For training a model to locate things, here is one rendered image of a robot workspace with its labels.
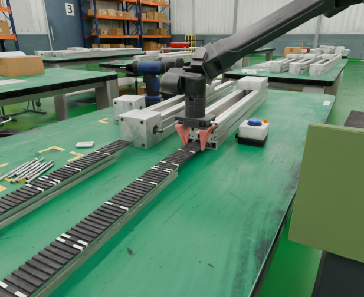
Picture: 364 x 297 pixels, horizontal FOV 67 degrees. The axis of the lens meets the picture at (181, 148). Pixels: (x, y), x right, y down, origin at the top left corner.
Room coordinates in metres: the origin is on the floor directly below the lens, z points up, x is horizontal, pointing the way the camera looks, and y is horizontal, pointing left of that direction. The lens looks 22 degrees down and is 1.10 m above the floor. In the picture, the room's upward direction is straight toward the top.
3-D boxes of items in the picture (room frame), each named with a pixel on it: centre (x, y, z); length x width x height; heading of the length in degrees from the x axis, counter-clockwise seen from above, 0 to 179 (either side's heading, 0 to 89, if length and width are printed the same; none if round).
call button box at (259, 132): (0.85, -0.22, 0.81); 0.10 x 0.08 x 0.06; 64
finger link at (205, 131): (0.74, -0.05, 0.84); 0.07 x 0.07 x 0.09; 64
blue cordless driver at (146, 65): (1.26, 0.17, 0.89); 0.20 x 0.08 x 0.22; 87
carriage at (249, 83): (1.38, -0.35, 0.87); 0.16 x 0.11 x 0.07; 154
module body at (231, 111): (1.15, -0.24, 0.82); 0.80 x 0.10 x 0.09; 154
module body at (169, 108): (1.24, -0.07, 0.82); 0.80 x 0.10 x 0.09; 154
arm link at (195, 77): (0.75, -0.03, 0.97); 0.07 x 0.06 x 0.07; 56
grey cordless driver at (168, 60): (1.48, 0.08, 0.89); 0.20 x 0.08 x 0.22; 58
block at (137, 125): (0.83, 0.12, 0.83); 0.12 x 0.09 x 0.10; 64
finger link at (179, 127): (0.75, -0.03, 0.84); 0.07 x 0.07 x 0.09; 64
